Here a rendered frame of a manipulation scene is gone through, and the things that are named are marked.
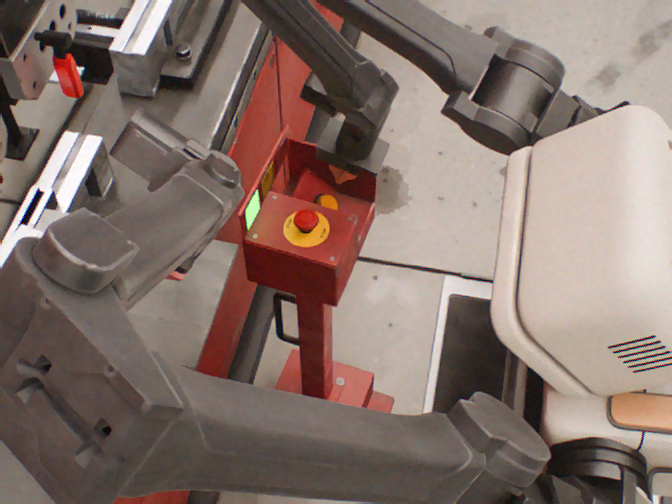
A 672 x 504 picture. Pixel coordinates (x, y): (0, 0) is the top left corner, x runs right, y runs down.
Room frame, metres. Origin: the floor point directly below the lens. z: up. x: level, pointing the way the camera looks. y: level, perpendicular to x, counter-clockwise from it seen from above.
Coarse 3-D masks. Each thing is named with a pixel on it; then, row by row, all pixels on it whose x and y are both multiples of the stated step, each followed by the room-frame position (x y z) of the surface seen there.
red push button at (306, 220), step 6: (306, 210) 0.88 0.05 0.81; (294, 216) 0.87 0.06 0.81; (300, 216) 0.86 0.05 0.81; (306, 216) 0.86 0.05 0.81; (312, 216) 0.86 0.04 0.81; (294, 222) 0.85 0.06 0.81; (300, 222) 0.85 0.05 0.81; (306, 222) 0.85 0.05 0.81; (312, 222) 0.85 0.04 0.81; (300, 228) 0.84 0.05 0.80; (306, 228) 0.84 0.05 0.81; (312, 228) 0.84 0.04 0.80
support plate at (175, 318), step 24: (48, 216) 0.72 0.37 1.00; (216, 264) 0.64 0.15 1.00; (168, 288) 0.60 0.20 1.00; (192, 288) 0.60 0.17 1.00; (216, 288) 0.61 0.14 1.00; (144, 312) 0.57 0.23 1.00; (168, 312) 0.57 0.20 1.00; (192, 312) 0.57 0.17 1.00; (216, 312) 0.58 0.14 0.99; (144, 336) 0.54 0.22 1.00; (168, 336) 0.54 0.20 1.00; (192, 336) 0.54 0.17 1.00; (192, 360) 0.51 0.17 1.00
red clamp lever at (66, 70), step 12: (36, 36) 0.78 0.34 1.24; (48, 36) 0.78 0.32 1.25; (60, 36) 0.78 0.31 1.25; (60, 48) 0.78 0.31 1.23; (60, 60) 0.78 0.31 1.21; (72, 60) 0.78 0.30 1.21; (60, 72) 0.77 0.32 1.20; (72, 72) 0.77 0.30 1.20; (60, 84) 0.77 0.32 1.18; (72, 84) 0.77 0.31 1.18; (72, 96) 0.77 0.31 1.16
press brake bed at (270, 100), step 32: (352, 32) 2.17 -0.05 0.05; (256, 64) 1.20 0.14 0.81; (288, 64) 1.39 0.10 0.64; (256, 96) 1.18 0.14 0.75; (288, 96) 1.38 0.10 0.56; (256, 128) 1.16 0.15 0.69; (320, 128) 1.76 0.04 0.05; (256, 160) 1.15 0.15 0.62; (224, 224) 0.96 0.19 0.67; (256, 288) 1.23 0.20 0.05; (224, 320) 0.89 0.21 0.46; (256, 320) 1.14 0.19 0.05; (224, 352) 0.86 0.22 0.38; (256, 352) 1.05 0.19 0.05
